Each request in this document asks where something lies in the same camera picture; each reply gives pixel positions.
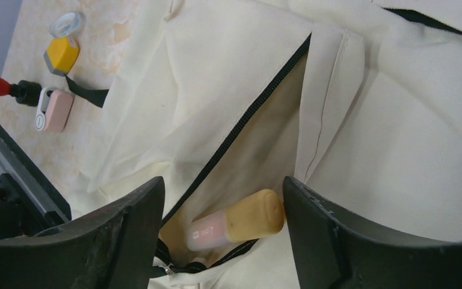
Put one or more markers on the yellow grey sharpener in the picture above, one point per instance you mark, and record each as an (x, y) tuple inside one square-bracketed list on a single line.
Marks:
[(61, 54)]

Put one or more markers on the pink white correction tape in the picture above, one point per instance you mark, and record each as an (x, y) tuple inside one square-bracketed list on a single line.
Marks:
[(53, 109)]

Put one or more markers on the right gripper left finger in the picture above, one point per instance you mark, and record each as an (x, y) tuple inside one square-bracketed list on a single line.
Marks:
[(112, 247)]

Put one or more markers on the red black stamp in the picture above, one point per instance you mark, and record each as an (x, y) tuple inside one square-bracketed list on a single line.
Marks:
[(25, 92)]

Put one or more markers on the cream canvas backpack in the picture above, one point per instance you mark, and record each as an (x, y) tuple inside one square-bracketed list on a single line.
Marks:
[(225, 98)]

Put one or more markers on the pink orange highlighter pen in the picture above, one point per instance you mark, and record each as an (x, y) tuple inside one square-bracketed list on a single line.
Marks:
[(259, 215)]

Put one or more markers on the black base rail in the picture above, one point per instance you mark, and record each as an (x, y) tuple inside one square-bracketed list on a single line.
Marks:
[(29, 203)]

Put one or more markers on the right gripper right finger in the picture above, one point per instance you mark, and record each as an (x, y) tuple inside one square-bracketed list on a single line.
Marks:
[(334, 247)]

